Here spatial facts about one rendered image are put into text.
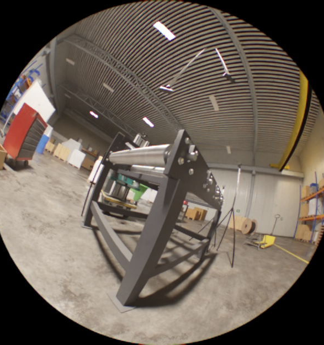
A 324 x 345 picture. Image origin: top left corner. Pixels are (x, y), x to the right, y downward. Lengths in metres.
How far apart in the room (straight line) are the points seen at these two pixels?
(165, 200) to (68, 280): 0.73
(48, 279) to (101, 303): 0.30
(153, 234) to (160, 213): 0.08
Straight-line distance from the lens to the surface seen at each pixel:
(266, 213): 11.46
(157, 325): 0.75
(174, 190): 0.34
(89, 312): 0.70
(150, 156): 0.50
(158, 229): 0.36
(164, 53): 8.45
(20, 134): 2.13
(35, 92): 4.75
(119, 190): 2.22
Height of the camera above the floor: 0.66
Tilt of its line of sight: 13 degrees up
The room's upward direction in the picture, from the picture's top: 21 degrees clockwise
